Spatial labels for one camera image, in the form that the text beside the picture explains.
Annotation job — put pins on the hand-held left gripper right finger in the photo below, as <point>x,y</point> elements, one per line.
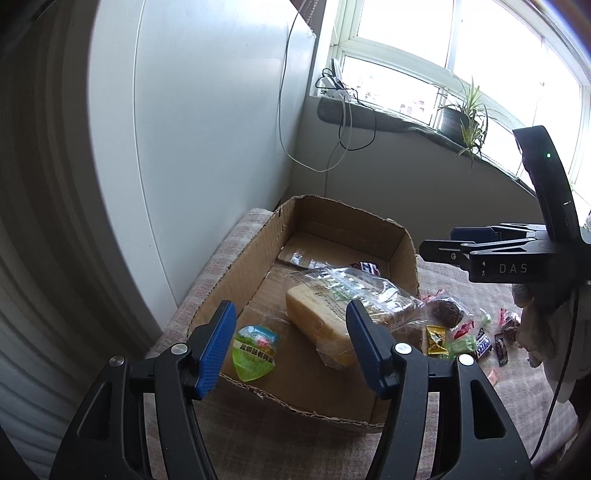
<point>364,346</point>

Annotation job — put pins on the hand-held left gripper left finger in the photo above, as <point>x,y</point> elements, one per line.
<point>214,350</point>

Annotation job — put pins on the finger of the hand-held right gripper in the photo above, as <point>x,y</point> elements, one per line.
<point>438,250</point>
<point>466,234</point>

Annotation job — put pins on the bread loaf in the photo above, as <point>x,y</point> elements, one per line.
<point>314,314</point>

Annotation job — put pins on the red-edged clear snack packet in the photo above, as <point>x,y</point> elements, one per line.
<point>447,310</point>

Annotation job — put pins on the yellow candy packet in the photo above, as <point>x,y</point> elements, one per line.
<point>436,339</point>

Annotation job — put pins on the cardboard box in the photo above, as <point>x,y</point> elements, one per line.
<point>258,258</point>

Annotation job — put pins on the person's right hand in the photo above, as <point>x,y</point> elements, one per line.
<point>535,332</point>

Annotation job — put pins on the green jelly cup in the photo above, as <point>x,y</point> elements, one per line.
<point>254,355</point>

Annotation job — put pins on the dark chocolate bar packet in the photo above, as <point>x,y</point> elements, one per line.
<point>367,267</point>

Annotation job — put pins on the small green candy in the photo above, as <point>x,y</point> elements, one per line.
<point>485,317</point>

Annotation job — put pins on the red candy wrapper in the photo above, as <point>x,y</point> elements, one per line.
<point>463,328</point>

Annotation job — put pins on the small red candy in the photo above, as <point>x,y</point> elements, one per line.
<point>501,315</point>

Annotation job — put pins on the light green candy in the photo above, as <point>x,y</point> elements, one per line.
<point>463,346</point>

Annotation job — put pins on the blue chocolate bar packet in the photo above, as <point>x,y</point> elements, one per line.
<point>483,344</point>

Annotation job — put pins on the clear plastic packet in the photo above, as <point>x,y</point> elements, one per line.
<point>295,257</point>

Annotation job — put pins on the potted spider plant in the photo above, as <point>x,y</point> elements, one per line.
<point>452,121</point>

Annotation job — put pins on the pink wrapper scrap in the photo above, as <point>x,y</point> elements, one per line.
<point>494,376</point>

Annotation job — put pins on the grey stone windowsill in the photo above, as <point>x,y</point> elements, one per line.
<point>360,117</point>

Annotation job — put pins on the white charger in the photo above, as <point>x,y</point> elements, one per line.
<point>336,76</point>

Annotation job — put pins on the white window frame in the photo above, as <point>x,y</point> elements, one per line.
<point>351,48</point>

